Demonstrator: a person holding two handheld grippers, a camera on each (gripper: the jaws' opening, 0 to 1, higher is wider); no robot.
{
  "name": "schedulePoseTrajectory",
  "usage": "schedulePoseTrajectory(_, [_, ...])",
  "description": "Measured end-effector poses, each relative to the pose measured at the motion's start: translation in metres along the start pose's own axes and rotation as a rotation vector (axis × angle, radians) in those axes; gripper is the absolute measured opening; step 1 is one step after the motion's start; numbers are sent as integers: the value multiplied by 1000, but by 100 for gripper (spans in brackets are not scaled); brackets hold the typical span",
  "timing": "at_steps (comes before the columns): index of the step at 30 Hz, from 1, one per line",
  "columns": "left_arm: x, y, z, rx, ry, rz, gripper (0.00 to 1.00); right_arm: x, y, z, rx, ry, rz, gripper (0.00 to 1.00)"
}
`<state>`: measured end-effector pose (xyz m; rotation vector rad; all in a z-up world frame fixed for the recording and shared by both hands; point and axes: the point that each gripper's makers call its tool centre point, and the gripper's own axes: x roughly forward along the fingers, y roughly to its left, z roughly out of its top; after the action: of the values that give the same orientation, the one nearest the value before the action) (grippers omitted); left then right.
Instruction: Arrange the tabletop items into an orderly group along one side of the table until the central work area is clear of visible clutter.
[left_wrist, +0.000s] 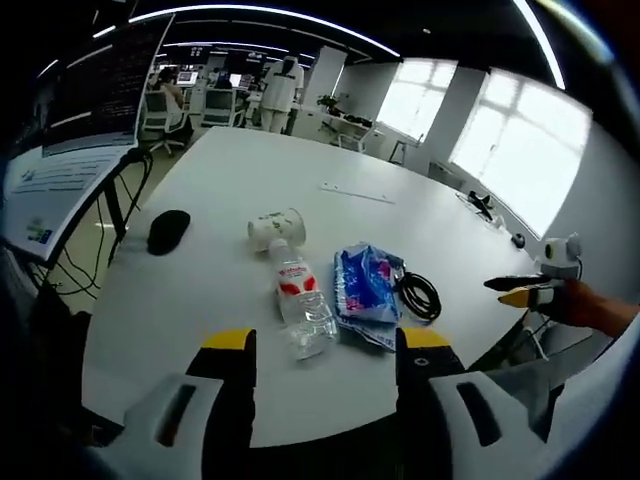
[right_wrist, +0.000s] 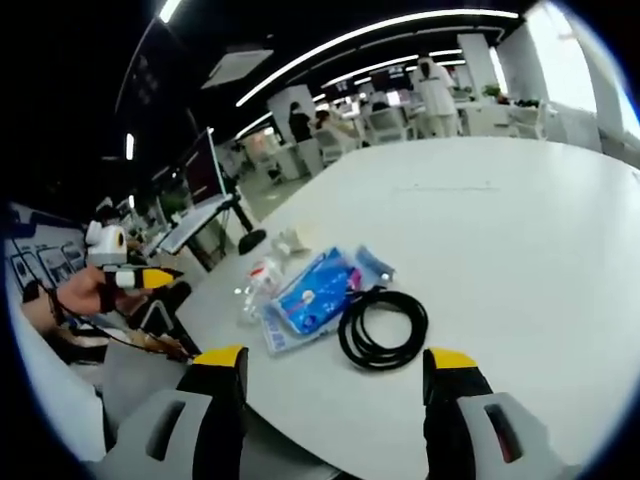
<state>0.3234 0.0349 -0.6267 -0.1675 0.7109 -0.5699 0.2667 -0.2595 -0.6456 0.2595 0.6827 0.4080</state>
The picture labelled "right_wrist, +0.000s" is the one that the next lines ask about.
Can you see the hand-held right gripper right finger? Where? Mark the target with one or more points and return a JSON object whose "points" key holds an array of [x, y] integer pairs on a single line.
{"points": [[457, 400]]}

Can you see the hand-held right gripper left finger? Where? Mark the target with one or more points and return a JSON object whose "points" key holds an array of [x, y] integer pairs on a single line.
{"points": [[220, 400]]}

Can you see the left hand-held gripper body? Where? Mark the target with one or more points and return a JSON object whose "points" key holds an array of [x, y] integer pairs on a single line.
{"points": [[106, 242]]}

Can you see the clear plastic bag red label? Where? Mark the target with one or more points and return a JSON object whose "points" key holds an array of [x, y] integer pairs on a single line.
{"points": [[260, 290]]}

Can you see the large blue plastic package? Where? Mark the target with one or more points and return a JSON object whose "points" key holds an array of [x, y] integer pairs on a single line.
{"points": [[312, 295]]}

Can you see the small white packet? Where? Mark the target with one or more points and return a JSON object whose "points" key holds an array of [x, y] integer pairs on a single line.
{"points": [[300, 237]]}

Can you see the small blue plastic package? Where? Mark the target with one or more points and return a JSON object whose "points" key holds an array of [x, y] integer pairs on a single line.
{"points": [[372, 265]]}

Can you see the person's left hand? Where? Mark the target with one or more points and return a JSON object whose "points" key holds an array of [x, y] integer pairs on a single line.
{"points": [[82, 292]]}

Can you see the tilted white board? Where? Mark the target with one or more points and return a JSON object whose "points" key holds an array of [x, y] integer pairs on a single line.
{"points": [[192, 222]]}

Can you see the black round stand base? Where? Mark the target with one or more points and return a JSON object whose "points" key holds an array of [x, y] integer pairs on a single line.
{"points": [[250, 242]]}

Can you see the dark monitor on stand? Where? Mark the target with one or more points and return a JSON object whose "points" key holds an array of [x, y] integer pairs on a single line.
{"points": [[202, 175]]}

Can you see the person's white garment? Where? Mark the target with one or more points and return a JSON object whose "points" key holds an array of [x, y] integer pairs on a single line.
{"points": [[55, 380]]}

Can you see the white table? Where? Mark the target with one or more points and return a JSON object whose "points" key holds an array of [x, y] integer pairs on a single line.
{"points": [[500, 250]]}

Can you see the ceiling air vent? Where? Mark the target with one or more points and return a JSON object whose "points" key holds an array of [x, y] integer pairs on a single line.
{"points": [[235, 65]]}

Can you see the white office chair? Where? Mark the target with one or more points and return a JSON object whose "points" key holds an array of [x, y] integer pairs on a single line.
{"points": [[387, 125]]}

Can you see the long ceiling light strip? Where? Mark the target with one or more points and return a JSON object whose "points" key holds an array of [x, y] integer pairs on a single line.
{"points": [[350, 42]]}

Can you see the green potted plant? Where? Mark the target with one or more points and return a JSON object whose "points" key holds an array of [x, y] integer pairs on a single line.
{"points": [[491, 91]]}

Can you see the wall poster panel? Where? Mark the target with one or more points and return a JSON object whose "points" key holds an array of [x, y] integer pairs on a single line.
{"points": [[47, 262]]}

